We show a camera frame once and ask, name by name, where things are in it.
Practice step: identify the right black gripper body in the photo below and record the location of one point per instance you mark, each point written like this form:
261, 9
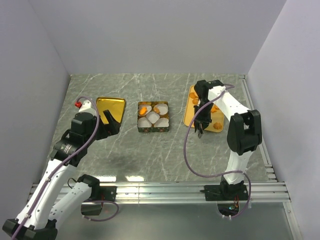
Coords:
204, 115

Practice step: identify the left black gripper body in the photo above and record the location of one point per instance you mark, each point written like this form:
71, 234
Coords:
106, 130

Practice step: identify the orange shaped cookie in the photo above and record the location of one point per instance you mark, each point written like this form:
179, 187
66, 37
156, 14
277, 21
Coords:
143, 110

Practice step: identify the metal serving tongs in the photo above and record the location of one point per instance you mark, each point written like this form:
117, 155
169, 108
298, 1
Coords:
199, 130

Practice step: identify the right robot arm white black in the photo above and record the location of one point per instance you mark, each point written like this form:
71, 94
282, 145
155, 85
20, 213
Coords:
244, 133

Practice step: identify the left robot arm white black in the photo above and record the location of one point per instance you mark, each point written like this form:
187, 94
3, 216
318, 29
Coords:
44, 214

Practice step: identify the yellow cookie tray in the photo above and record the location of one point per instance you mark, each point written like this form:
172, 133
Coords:
217, 115

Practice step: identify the flower shaped butter cookie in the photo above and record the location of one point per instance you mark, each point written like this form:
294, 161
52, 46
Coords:
217, 126

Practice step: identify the gold tin lid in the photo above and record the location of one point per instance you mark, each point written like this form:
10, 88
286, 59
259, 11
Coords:
115, 105

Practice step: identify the white paper cup bottom-left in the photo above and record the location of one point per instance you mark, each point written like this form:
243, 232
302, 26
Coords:
143, 122

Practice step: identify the white paper cup top-left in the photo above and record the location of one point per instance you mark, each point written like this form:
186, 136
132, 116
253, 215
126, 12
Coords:
149, 107

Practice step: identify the white paper cup bottom-right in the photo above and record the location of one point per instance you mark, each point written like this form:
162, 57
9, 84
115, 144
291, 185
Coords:
162, 123

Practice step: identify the white paper cup centre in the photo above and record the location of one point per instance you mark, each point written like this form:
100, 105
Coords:
152, 117

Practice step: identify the white paper cup top-right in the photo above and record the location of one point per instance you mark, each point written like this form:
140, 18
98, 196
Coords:
163, 108

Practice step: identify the green cookie tin box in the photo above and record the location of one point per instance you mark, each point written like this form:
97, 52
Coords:
153, 129

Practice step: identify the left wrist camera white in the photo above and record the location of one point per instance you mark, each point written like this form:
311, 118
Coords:
85, 107

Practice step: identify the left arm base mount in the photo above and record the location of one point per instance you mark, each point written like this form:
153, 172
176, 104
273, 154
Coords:
105, 193

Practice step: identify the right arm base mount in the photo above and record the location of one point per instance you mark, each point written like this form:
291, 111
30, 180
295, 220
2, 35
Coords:
225, 192

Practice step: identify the aluminium mounting rail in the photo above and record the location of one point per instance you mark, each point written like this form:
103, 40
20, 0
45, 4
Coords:
189, 192

